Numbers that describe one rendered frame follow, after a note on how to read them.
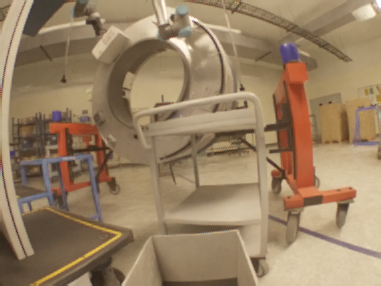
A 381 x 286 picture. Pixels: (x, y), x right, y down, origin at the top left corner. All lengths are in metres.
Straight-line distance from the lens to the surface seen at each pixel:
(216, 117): 0.62
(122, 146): 1.67
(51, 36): 5.61
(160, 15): 1.31
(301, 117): 1.11
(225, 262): 0.64
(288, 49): 1.13
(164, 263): 0.65
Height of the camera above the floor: 0.60
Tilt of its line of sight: level
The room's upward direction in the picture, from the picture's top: 6 degrees counter-clockwise
